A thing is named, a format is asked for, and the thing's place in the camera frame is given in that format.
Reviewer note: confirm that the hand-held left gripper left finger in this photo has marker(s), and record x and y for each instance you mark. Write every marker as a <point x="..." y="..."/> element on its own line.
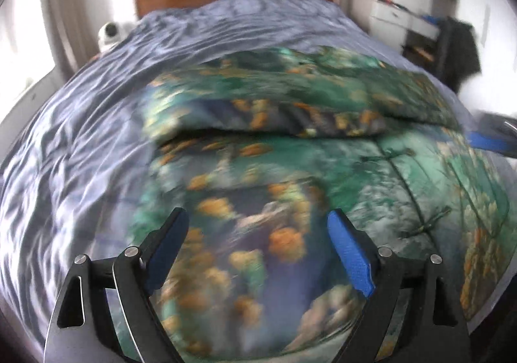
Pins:
<point x="165" y="254"/>

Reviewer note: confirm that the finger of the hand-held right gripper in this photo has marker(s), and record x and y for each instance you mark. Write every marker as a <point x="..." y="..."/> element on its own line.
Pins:
<point x="490" y="143"/>

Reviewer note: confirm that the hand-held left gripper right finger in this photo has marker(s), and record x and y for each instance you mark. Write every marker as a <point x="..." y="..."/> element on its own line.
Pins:
<point x="351" y="254"/>

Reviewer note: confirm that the green printed padded jacket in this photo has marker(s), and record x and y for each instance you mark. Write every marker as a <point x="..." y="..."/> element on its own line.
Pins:
<point x="282" y="169"/>

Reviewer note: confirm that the black coat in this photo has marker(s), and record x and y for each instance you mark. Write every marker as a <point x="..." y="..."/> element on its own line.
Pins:
<point x="458" y="52"/>

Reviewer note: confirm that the white wardrobe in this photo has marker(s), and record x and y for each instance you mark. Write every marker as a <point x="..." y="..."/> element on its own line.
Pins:
<point x="492" y="3"/>

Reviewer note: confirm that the bed with blue striped sheet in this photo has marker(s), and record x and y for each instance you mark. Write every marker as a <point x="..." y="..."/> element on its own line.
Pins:
<point x="80" y="136"/>

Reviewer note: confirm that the grey white desk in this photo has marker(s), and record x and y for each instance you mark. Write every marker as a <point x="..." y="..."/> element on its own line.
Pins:
<point x="389" y="15"/>

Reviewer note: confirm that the white round fan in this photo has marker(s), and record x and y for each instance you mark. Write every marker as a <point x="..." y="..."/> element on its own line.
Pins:
<point x="110" y="33"/>

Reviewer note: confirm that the beige curtain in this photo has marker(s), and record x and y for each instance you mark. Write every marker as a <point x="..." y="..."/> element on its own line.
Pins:
<point x="68" y="15"/>

